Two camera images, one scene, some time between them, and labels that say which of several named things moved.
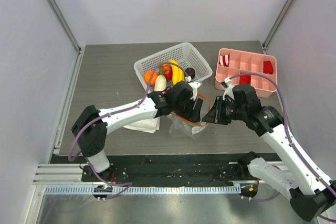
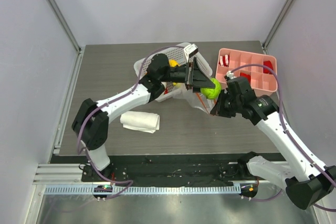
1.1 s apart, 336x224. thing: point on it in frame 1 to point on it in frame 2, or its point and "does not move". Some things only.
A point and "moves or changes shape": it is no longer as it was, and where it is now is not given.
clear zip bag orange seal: (179, 126) moves or changes shape
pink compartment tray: (230, 62) does not move
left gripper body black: (185, 109) to (188, 75)
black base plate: (172, 170) does not move
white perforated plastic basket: (184, 52) does not move
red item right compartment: (268, 67) does not move
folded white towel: (150, 125) does not move
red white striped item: (224, 60) does not move
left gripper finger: (196, 110) to (200, 79)
